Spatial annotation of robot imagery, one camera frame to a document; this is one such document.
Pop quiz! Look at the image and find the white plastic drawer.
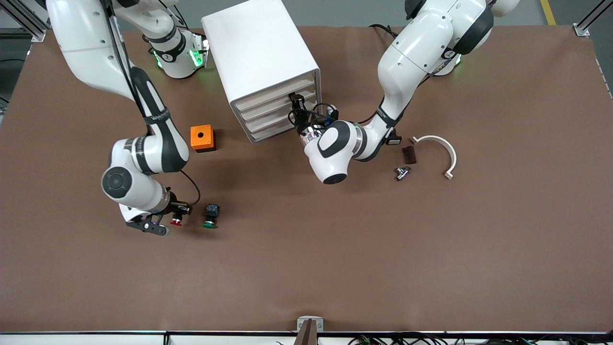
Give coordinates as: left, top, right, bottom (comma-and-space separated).
238, 89, 318, 121
244, 101, 318, 133
249, 115, 307, 143
233, 77, 317, 110

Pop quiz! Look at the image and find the green mushroom push button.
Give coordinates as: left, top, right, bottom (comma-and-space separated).
203, 204, 221, 229

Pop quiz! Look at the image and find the white drawer cabinet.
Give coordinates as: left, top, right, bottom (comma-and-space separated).
201, 0, 323, 144

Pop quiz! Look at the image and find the white half-round pipe clamp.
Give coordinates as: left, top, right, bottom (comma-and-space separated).
410, 135, 458, 181

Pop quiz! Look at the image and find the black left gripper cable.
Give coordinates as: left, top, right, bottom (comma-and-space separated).
305, 102, 337, 127

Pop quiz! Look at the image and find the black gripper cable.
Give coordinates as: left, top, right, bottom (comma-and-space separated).
305, 102, 337, 127
179, 169, 202, 207

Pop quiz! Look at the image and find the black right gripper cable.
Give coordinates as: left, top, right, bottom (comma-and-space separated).
179, 169, 202, 207

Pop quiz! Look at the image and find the orange button enclosure box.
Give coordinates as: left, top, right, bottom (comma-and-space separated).
190, 125, 216, 153

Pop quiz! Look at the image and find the black arm base cable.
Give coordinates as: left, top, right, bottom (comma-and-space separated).
368, 23, 400, 40

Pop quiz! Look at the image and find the white table edge rail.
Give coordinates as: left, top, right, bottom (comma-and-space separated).
0, 331, 613, 345

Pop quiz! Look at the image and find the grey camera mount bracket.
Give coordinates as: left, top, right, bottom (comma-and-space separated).
294, 316, 325, 345

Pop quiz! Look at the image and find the aluminium frame profile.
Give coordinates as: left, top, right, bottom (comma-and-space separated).
0, 0, 51, 43
572, 0, 613, 37

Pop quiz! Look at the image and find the black cable bundle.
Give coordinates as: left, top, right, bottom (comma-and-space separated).
349, 333, 613, 345

